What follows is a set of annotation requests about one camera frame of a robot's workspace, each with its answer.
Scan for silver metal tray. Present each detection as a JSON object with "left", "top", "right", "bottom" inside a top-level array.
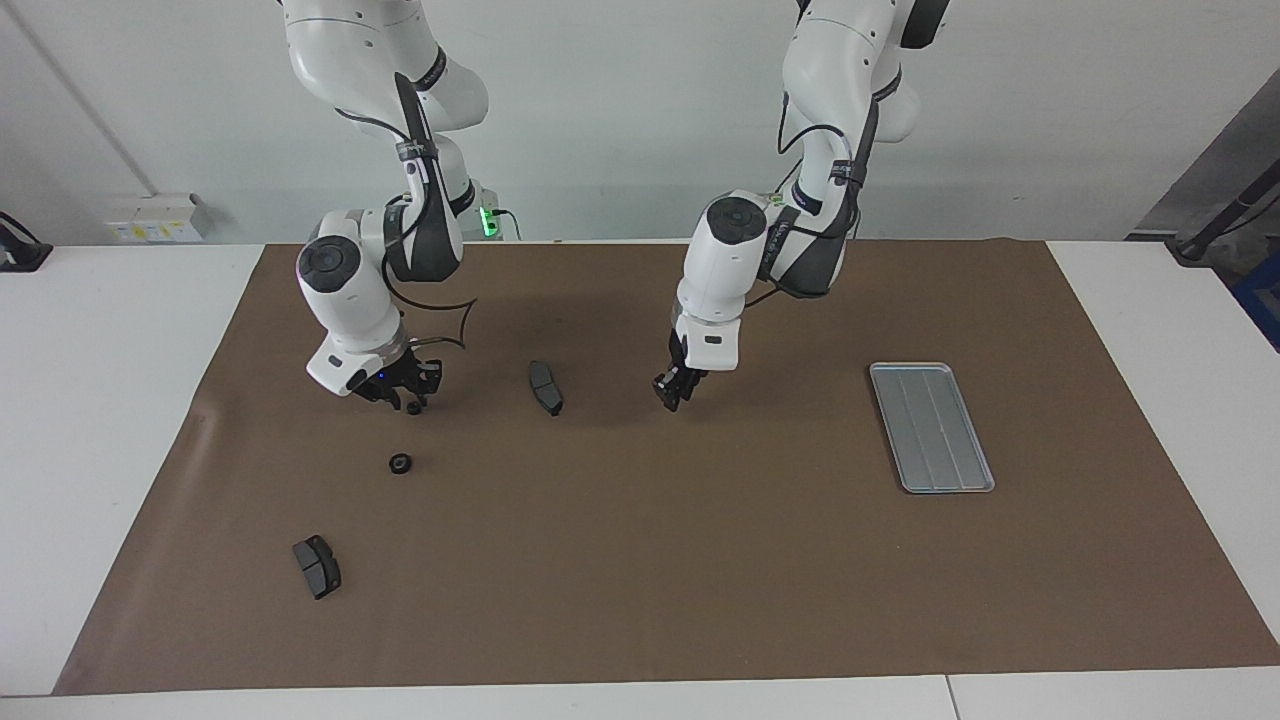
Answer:
[{"left": 868, "top": 361, "right": 997, "bottom": 495}]

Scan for dark grey brake pad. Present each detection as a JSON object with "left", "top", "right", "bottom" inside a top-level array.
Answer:
[
  {"left": 292, "top": 534, "right": 343, "bottom": 602},
  {"left": 527, "top": 360, "right": 565, "bottom": 418}
]

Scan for brown paper table mat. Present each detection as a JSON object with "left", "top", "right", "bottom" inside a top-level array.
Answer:
[{"left": 52, "top": 238, "right": 1280, "bottom": 696}]

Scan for black stand pole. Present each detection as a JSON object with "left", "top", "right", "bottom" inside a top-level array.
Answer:
[{"left": 1175, "top": 160, "right": 1280, "bottom": 263}]

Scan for blue box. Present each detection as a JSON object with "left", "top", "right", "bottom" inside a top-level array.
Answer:
[{"left": 1230, "top": 250, "right": 1280, "bottom": 353}]

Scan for grey metal panel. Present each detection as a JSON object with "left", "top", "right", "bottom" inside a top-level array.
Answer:
[{"left": 1128, "top": 68, "right": 1280, "bottom": 243}]

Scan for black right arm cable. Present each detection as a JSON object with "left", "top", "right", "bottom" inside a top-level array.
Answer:
[{"left": 335, "top": 70, "right": 479, "bottom": 351}]

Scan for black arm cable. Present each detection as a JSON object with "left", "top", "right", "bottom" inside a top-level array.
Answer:
[
  {"left": 335, "top": 70, "right": 479, "bottom": 351},
  {"left": 775, "top": 90, "right": 881, "bottom": 301}
]

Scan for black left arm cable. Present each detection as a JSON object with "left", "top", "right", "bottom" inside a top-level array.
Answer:
[{"left": 775, "top": 90, "right": 881, "bottom": 301}]

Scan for white wall socket box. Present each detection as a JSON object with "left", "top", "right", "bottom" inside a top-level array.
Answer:
[{"left": 103, "top": 193, "right": 213, "bottom": 245}]

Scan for black clamp mount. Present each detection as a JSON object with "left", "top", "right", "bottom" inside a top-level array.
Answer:
[{"left": 0, "top": 210, "right": 54, "bottom": 273}]

